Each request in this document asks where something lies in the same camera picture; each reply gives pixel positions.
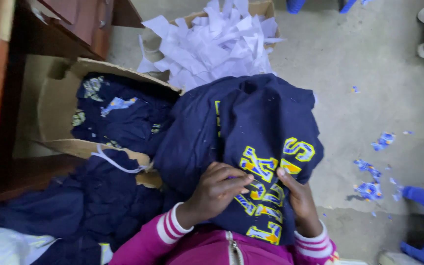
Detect person's left hand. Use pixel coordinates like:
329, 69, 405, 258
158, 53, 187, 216
177, 162, 255, 230

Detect person's right hand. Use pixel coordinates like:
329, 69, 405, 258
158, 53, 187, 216
276, 167, 324, 238

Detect navy garment with yellow lettering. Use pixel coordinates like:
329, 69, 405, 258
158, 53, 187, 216
153, 73, 325, 246

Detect pink zip jacket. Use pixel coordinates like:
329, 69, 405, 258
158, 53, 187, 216
109, 202, 340, 265

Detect pile of white paper strips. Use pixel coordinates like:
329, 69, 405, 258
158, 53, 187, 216
137, 0, 287, 92

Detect scattered blue paper scraps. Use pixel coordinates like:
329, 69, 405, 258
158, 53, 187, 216
351, 85, 424, 222

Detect heap of navy garments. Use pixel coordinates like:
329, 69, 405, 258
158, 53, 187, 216
0, 149, 165, 265

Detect cardboard box of navy garments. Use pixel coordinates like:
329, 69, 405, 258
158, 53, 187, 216
37, 57, 184, 189

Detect white cloth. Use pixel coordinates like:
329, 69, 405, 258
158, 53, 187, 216
0, 225, 60, 265

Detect white cord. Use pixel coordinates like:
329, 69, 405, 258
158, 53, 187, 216
90, 144, 149, 174

